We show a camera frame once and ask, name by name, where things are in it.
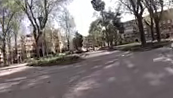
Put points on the small dark conifer tree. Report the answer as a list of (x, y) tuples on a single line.
[(78, 41)]

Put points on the row of bare trees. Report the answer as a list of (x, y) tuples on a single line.
[(35, 29), (140, 25)]

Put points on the low green planted bed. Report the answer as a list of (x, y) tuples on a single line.
[(145, 46), (56, 60)]

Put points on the tall dark-crowned tree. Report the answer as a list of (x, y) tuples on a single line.
[(98, 4)]

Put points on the grey brick paved path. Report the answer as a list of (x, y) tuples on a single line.
[(93, 84)]

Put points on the brown brick building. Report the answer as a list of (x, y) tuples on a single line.
[(171, 22)]

